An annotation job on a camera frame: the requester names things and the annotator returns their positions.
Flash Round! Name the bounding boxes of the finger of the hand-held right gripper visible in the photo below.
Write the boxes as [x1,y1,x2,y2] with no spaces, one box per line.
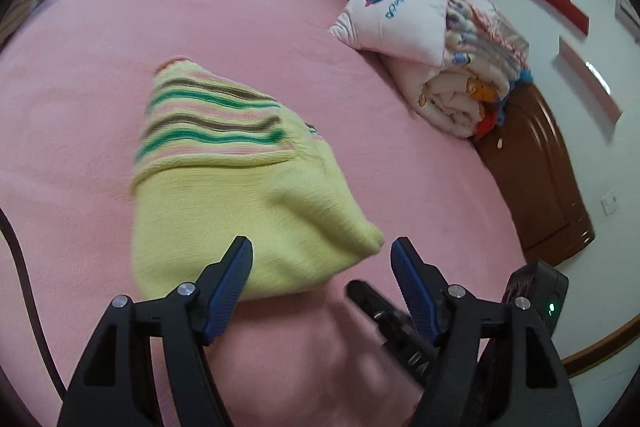
[346,279,440,390]

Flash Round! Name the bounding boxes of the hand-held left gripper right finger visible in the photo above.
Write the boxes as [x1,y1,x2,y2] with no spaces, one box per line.
[390,237,583,427]

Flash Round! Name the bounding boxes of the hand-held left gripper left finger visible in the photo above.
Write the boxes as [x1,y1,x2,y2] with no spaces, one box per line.
[56,235,254,427]

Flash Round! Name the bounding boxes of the yellow striped knit sweater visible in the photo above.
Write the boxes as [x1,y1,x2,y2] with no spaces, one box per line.
[129,56,386,304]

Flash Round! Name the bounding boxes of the brown wooden headboard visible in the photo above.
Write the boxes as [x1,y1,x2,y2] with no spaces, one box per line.
[472,82,597,268]

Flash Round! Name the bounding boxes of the folded cartoon print quilt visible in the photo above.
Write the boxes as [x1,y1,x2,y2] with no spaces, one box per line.
[380,0,532,140]

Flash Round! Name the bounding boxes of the pink printed pillow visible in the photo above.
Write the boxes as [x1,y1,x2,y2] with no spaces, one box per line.
[328,0,455,68]

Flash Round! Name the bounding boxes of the pink bed sheet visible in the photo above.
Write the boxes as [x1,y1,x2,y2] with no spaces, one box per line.
[0,0,533,427]

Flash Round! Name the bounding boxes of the dark gripper cable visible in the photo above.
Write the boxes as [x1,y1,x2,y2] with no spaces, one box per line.
[0,207,69,401]

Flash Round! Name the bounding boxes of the white wall shelf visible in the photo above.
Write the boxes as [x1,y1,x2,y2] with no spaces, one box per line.
[552,36,623,134]
[615,0,640,42]

